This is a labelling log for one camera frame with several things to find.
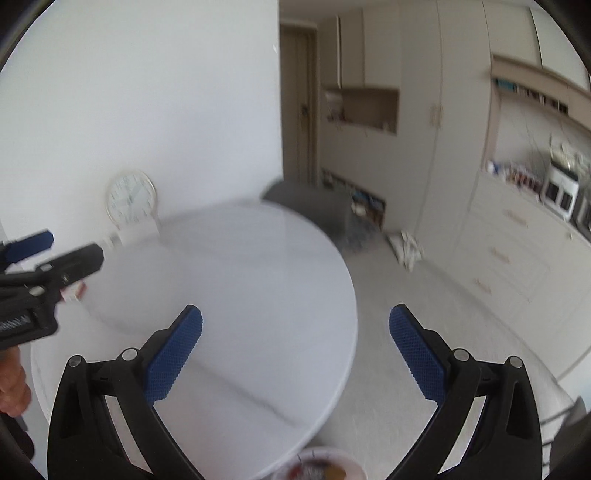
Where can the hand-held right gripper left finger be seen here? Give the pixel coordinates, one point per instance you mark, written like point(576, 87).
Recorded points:
point(178, 350)

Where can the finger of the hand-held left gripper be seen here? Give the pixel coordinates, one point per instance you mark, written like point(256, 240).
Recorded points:
point(32, 243)
point(78, 264)

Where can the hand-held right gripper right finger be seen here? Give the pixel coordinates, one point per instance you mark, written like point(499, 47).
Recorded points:
point(415, 350)

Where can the white waste bin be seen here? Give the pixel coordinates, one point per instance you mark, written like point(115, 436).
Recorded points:
point(318, 466)

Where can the person's left hand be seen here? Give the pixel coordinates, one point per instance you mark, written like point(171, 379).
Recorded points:
point(14, 383)

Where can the red white packet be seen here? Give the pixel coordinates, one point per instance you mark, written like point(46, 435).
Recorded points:
point(78, 291)

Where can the white cloth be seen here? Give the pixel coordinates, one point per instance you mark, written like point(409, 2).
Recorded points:
point(407, 249)

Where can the beige drawer cabinet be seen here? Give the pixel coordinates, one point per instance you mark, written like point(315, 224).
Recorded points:
point(517, 258)

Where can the low open shelf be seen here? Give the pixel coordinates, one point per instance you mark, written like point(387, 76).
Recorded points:
point(364, 203)

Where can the black metal chair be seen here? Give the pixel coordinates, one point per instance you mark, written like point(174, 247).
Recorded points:
point(568, 438)

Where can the grey chair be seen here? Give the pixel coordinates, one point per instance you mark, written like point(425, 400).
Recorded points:
point(309, 203)

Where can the row of jars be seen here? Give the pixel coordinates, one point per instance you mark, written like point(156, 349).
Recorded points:
point(517, 174)

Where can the white countertop oven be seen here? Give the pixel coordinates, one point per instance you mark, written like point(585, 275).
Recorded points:
point(561, 191)

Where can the beige door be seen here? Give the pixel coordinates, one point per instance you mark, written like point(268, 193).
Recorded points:
point(298, 106)

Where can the tall beige wardrobe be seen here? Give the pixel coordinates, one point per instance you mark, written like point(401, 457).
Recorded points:
point(438, 69)

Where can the upper book shelf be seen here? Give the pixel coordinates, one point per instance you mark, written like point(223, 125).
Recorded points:
point(531, 87)

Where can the round white wall clock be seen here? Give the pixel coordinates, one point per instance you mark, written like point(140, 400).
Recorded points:
point(130, 198)

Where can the wall niche shelf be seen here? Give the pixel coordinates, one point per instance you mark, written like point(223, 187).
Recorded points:
point(364, 108)

